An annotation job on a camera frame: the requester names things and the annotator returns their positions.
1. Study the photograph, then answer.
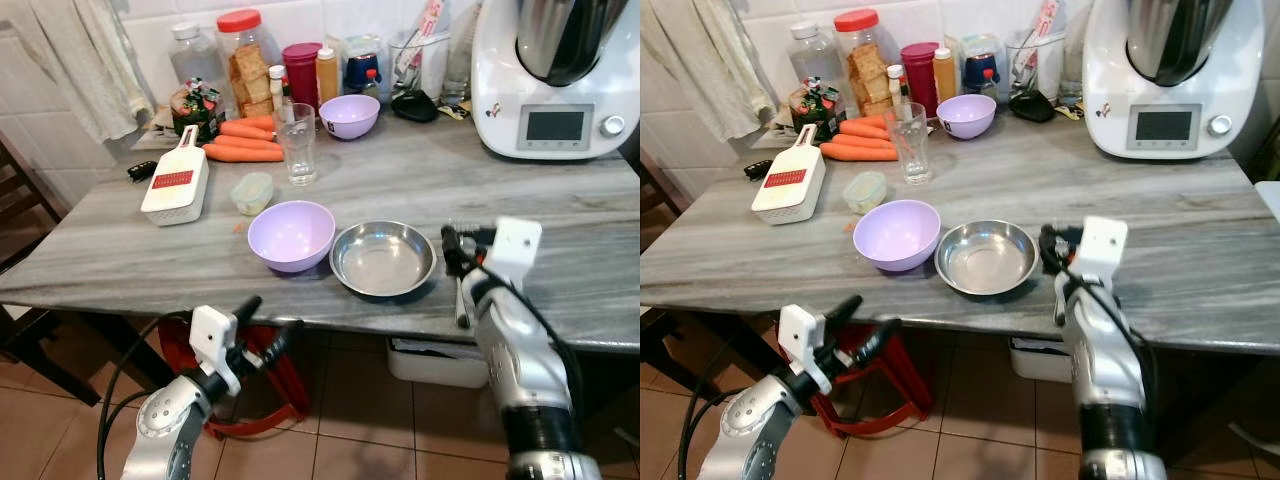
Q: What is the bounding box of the stainless steel bowl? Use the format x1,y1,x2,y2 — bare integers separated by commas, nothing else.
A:
935,219,1041,297
329,220,438,299

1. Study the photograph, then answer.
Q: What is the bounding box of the large lilac plastic bowl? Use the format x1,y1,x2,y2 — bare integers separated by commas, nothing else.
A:
853,199,943,273
247,200,337,275

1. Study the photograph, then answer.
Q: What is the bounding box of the white plastic box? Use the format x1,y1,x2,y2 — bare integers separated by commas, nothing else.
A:
1007,337,1071,385
387,337,492,390

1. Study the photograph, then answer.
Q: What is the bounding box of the small green-lidded plastic container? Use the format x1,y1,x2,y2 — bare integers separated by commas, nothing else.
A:
231,172,276,217
843,171,889,216

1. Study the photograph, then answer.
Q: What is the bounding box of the white grater with red label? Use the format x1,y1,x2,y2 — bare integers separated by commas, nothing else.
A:
751,124,828,226
140,125,211,228

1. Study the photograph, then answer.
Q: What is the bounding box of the black rounded object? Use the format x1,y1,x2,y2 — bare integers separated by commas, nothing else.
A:
390,90,440,124
1008,89,1058,124

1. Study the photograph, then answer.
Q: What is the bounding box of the small lilac plastic bowl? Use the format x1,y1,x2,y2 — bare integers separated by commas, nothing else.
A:
936,94,998,140
319,94,382,140

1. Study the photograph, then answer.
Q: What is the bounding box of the white kitchen food processor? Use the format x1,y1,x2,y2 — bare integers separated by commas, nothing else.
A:
1082,0,1267,161
470,0,641,162

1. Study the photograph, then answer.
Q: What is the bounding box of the clear drinking glass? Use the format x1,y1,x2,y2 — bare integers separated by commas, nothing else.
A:
275,103,320,187
886,103,934,186

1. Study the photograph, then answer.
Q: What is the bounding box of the dark wooden chair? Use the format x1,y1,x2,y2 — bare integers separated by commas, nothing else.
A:
640,150,703,403
0,138,103,408

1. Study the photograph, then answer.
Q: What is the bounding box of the clear glass utensil holder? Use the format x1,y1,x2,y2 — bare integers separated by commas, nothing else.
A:
389,28,448,102
1005,28,1064,102

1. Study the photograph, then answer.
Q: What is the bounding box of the blue jar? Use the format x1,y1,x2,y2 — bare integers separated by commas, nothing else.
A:
343,50,384,101
962,50,1004,101

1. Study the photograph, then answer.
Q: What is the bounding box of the orange sauce bottle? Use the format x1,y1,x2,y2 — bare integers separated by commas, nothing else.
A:
933,47,959,105
316,47,341,107

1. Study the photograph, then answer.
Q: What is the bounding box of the green printed snack bag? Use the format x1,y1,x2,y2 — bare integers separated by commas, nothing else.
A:
788,80,847,142
169,80,227,142

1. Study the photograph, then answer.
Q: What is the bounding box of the magenta plastic canister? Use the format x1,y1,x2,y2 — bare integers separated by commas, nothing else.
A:
281,42,324,112
899,42,942,119

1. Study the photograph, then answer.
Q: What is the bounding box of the red-lidded jar of crackers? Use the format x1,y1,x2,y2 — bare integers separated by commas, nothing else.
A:
834,8,899,117
216,8,282,120

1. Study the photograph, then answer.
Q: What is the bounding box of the clear white-capped plastic bottle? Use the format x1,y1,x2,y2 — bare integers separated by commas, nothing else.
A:
788,22,847,96
169,22,227,97

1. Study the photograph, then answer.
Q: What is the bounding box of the beige hanging towel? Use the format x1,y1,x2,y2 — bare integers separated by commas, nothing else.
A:
0,0,153,143
640,0,773,142

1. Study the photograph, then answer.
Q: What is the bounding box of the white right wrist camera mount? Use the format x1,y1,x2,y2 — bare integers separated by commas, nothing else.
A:
1077,215,1130,288
486,216,544,293

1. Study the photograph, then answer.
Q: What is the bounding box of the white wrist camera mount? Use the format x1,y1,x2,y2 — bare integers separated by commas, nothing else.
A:
778,304,830,373
189,305,241,373
486,216,544,293
1077,215,1130,288

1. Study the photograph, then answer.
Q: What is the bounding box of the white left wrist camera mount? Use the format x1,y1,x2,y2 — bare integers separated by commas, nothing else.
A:
189,305,241,373
778,304,830,373

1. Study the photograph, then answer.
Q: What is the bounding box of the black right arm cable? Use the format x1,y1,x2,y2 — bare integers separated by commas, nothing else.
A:
1066,262,1161,411
478,265,585,411

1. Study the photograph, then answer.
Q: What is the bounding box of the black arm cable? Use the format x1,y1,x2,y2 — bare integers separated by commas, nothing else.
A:
96,312,193,480
677,385,723,480
1066,262,1161,411
478,265,585,411

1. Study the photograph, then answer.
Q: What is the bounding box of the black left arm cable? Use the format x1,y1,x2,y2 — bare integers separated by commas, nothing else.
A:
96,312,193,480
677,385,723,480

